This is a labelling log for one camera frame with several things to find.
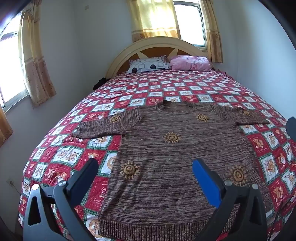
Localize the cream wooden headboard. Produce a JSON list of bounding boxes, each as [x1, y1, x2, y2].
[[105, 37, 207, 79]]

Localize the brown knit sweater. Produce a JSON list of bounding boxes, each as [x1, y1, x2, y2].
[[73, 101, 272, 240]]

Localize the pink pillow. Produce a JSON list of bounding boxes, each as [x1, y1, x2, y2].
[[170, 55, 211, 71]]

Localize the yellow side curtain near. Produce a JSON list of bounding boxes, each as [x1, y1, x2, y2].
[[0, 107, 13, 147]]

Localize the grey patterned pillow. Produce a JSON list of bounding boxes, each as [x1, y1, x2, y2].
[[126, 55, 170, 74]]

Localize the black object beside bed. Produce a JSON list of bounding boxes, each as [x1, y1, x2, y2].
[[92, 77, 110, 90]]

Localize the yellow curtain behind bed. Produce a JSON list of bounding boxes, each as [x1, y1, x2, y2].
[[127, 0, 181, 42], [200, 0, 223, 63]]

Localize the wall power outlet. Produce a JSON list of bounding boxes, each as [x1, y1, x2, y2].
[[6, 179, 14, 187]]

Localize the red patchwork bedspread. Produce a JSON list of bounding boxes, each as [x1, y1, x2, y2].
[[18, 70, 295, 238]]

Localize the yellow side window curtain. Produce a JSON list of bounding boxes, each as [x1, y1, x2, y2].
[[18, 1, 56, 106]]

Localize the yellow curtain behind bed right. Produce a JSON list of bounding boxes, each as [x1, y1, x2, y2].
[[200, 0, 223, 63]]

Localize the window behind bed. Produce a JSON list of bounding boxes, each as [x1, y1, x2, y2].
[[174, 1, 207, 50]]

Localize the yellow curtain behind bed left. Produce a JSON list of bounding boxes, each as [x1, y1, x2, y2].
[[127, 0, 181, 42]]

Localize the side window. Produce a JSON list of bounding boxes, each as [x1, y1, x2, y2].
[[0, 14, 28, 112]]

